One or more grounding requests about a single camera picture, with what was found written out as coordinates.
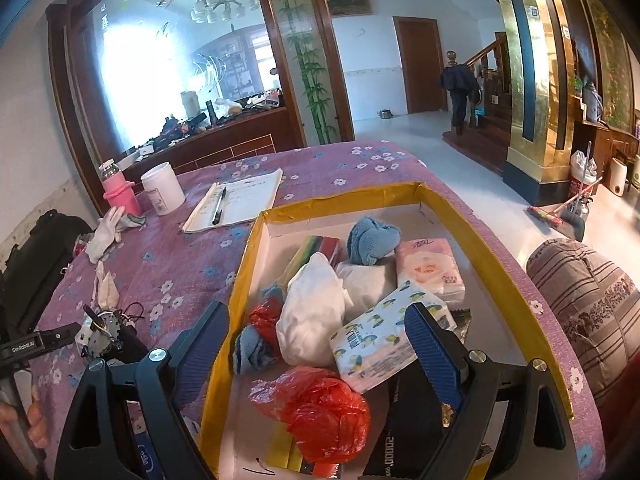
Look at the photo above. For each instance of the white paper notebook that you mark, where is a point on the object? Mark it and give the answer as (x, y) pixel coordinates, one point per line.
(245, 195)

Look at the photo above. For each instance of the clear bag of coloured sponges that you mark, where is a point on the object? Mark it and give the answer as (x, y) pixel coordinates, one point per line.
(315, 252)

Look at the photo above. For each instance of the gold and blue pillar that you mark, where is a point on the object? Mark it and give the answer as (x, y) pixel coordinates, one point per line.
(535, 85)

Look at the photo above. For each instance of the red bristle broom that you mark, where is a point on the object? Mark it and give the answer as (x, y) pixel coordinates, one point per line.
(547, 215)

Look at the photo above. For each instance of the grey green-cuffed glove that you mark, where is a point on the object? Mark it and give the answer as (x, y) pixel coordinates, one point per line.
(132, 220)

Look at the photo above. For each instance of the black fabric bag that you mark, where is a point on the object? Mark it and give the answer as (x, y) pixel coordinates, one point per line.
(45, 255)

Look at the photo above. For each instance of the person's left hand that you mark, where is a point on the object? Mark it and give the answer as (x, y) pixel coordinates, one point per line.
(36, 415)

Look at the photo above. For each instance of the clutter of items on counter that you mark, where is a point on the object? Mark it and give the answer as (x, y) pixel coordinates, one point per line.
(210, 120)

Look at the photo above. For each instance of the ceramic vase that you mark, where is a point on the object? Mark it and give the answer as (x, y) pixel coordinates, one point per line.
(591, 102)

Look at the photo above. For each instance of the bamboo painted glass panel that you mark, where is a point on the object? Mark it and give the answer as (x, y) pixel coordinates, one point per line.
(305, 60)

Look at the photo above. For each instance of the blue-grey plastic bag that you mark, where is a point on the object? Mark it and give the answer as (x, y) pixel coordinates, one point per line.
(143, 455)

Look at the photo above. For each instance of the black pen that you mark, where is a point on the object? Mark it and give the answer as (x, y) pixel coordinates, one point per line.
(218, 207)

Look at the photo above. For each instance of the large framed landscape painting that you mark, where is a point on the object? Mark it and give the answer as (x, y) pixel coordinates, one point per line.
(612, 50)

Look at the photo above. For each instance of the dark dustpan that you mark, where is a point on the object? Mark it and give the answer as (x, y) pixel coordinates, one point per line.
(575, 222)

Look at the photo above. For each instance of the brown wooden door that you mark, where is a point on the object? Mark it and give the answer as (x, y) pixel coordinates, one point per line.
(420, 65)

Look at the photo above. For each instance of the pink knit-sleeved bottle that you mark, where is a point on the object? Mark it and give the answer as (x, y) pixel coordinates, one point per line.
(120, 192)

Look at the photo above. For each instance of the purple floral tablecloth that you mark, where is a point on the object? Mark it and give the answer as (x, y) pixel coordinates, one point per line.
(190, 260)

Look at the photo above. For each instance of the white cylindrical container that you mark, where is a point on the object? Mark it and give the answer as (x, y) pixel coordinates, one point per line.
(619, 175)

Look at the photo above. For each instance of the white red bucket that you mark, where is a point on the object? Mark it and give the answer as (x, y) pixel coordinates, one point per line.
(582, 170)

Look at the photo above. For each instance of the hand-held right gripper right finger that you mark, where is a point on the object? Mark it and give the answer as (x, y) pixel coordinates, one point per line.
(435, 355)

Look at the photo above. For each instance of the wooden stair railing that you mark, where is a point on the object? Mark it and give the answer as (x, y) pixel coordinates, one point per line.
(492, 90)

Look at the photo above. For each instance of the blue terry towel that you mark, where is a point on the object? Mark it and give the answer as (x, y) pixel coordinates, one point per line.
(372, 242)

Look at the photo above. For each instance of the blue cloth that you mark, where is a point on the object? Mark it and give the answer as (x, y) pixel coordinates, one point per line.
(260, 335)

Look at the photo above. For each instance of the pink tissue pack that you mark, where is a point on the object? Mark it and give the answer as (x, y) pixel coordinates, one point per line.
(430, 272)

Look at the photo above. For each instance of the small red object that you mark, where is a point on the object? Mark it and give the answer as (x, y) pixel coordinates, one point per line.
(80, 247)

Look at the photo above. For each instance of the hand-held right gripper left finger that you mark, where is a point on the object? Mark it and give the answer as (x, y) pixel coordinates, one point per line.
(200, 355)

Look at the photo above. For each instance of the red plastic bag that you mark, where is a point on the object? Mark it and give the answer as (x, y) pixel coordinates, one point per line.
(320, 410)

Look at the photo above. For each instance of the floral print tissue pack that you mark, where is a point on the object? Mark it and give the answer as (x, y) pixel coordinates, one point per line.
(380, 335)

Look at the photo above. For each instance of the metal pot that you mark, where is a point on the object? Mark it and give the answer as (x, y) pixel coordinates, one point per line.
(384, 113)

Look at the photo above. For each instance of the white plastic jar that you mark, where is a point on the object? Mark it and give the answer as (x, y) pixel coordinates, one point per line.
(162, 187)

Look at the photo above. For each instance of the white cloth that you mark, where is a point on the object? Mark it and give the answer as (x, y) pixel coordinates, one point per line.
(310, 315)
(367, 280)

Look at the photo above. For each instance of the yellow tray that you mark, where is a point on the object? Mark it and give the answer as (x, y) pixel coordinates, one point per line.
(480, 255)

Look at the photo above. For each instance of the striped brown cushion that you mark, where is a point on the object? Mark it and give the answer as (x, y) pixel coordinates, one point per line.
(585, 300)

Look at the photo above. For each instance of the small framed wall picture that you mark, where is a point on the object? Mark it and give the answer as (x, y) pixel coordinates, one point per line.
(350, 2)

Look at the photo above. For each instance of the white work glove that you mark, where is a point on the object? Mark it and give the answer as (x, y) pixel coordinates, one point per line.
(105, 235)

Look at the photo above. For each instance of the black foil packet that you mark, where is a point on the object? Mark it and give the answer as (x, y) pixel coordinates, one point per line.
(400, 435)

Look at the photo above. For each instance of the wooden counter partition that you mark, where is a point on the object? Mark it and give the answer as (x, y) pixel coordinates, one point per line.
(215, 147)

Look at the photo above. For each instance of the yellow flat pad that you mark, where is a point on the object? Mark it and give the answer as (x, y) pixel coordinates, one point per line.
(287, 450)

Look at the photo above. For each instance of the black electric motor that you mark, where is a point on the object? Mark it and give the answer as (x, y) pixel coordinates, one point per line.
(102, 340)

